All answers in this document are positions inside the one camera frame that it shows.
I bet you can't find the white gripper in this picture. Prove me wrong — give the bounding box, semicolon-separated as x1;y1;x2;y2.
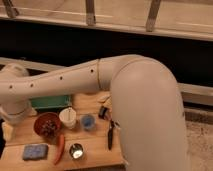
0;100;32;141

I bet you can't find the blue sponge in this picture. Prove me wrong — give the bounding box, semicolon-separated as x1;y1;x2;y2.
22;144;48;161

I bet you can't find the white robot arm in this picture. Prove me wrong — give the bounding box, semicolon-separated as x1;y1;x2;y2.
0;54;190;171

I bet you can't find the red bowl with beans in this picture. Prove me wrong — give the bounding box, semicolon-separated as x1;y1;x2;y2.
34;112;61;138

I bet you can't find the green plastic tray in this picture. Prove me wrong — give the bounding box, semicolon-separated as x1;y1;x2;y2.
30;95;71;110

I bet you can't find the red chili pepper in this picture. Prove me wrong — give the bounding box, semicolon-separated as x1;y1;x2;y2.
54;134;65;165

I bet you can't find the white cup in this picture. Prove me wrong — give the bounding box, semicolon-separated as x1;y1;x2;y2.
59;107;77;129

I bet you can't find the small metal cup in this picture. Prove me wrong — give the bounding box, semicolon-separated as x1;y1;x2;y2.
69;143;84;159

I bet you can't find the blue small cup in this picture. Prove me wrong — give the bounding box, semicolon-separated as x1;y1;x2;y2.
81;115;95;131

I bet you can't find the wooden spoon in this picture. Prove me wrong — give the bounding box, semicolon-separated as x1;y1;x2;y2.
97;94;110;103

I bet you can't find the black brush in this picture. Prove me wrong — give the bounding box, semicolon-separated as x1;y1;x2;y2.
98;106;112;120

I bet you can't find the black handled knife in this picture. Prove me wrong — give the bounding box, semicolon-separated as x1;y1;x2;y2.
107;120;115;150

